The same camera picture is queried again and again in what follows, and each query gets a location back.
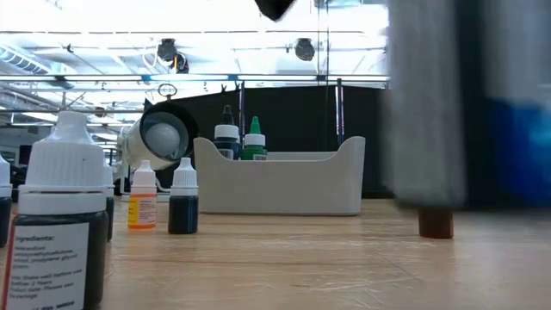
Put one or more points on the black food coloring bottle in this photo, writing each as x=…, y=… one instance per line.
x=227, y=133

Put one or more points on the green food coloring bottle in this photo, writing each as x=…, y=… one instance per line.
x=255, y=142

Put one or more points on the small dark dropper bottle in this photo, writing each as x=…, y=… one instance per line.
x=109, y=215
x=60, y=172
x=4, y=215
x=183, y=215

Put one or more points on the blue food coloring bottle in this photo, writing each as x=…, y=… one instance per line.
x=521, y=150

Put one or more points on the black partition curtain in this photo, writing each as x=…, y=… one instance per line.
x=301, y=112

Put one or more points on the long ceiling light bar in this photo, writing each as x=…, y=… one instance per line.
x=172, y=78

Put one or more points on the gray plastic bin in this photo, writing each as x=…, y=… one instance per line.
x=280, y=185

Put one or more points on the white spot lamp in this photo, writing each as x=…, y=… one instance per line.
x=142, y=146

